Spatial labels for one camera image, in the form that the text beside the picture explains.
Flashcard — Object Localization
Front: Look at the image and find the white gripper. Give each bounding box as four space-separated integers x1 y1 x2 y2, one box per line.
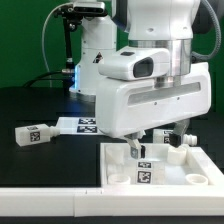
95 62 211 159

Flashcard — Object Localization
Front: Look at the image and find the white marker sheet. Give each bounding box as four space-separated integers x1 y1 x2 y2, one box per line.
56 117 101 135

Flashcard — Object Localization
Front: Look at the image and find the white square tabletop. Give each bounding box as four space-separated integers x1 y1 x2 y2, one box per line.
100 143 224 186

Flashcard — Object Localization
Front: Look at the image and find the grey cable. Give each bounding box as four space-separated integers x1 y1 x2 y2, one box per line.
191 0 222 62

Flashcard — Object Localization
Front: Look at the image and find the white front fence bar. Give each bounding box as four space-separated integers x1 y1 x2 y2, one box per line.
0 185 224 217

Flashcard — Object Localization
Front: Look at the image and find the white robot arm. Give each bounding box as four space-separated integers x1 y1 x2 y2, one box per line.
84 0 224 159

